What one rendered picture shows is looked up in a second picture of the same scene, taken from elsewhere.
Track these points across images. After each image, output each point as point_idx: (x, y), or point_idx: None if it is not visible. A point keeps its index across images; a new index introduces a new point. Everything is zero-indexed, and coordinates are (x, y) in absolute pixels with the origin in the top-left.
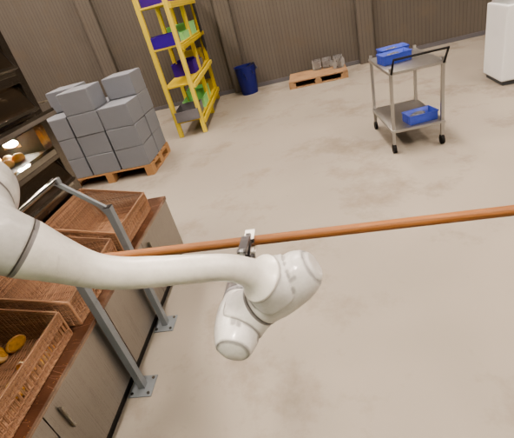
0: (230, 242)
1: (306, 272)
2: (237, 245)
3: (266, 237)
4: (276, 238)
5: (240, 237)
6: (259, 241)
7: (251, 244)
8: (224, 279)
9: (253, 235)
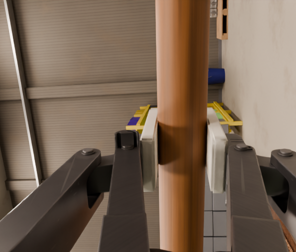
0: (167, 234)
1: None
2: (183, 210)
3: (162, 56)
4: (170, 0)
5: (159, 183)
6: (173, 102)
7: (131, 157)
8: None
9: (147, 121)
